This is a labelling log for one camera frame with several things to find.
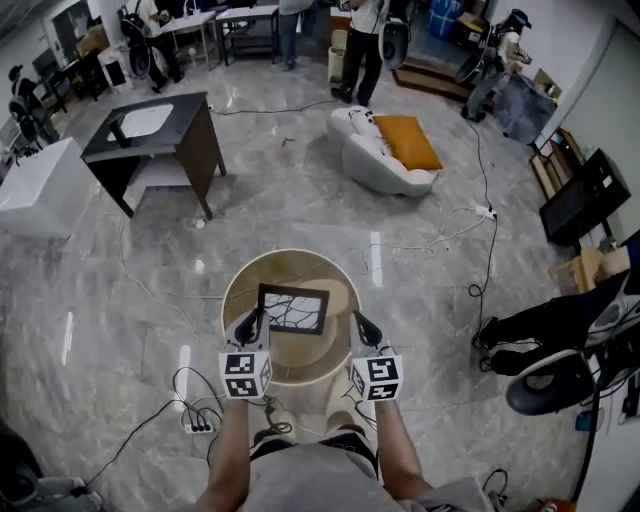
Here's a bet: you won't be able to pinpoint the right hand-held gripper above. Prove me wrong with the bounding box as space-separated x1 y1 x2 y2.
349 310 405 403

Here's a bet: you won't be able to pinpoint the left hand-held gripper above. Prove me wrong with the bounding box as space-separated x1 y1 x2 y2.
218 307 274 400

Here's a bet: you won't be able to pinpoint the black framed branch picture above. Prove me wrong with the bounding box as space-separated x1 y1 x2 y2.
255 282 332 337

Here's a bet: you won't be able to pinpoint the person's left forearm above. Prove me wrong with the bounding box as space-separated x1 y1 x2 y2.
192 397 252 512

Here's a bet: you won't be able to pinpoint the person's right forearm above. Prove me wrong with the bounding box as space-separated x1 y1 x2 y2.
373 398 435 501

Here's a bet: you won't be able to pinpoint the round glass-top beige table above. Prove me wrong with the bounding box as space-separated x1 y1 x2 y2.
219 247 363 386

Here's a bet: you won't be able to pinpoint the person's right leg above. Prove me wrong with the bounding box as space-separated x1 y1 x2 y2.
324 409 367 436

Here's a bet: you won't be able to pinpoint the person's black shorts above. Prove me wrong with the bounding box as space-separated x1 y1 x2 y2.
249 430 380 479

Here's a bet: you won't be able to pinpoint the person's grey sweatshirt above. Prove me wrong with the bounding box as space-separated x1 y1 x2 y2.
167 439 496 512

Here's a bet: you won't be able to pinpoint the white lounge sofa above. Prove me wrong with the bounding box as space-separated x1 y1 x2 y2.
326 105 444 198

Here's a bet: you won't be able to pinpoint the dark wooden sink cabinet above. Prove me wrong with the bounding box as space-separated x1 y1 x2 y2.
79 90 228 222

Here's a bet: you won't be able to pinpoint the orange cushion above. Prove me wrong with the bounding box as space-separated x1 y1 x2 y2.
373 114 445 172

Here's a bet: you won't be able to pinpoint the wooden bench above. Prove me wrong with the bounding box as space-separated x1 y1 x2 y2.
547 246 607 297

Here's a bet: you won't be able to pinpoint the blue round object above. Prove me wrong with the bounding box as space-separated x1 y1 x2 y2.
574 407 606 434

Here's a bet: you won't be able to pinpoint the white sink basin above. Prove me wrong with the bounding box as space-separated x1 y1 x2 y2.
106 102 175 142

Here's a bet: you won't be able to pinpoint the black faucet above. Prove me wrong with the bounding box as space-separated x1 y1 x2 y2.
108 111 133 149

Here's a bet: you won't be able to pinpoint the wooden open shelf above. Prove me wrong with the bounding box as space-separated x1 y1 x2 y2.
528 126 586 201

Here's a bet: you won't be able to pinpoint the black media stand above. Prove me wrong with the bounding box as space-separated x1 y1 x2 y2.
538 147 633 248

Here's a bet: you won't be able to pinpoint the white rectangular cabinet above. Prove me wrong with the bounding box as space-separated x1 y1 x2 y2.
0 136 100 241

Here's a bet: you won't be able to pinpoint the wooden platform step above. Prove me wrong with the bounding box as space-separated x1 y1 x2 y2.
391 56 477 105

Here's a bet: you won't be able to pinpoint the beige trash bin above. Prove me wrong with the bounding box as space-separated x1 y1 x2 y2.
326 28 350 86

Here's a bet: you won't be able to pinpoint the blue grey cloth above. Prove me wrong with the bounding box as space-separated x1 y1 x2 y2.
492 74 559 146

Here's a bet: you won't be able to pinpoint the white top metal table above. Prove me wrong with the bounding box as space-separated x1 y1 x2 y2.
214 4 281 68
160 9 222 72

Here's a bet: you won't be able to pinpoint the blue box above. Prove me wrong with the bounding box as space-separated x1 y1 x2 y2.
428 0 465 40

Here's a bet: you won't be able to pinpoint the long white cable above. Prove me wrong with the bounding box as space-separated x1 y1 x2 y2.
344 207 484 274
97 189 226 346

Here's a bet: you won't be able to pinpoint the long black cable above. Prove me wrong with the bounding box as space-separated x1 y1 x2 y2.
84 367 224 489
467 119 501 299

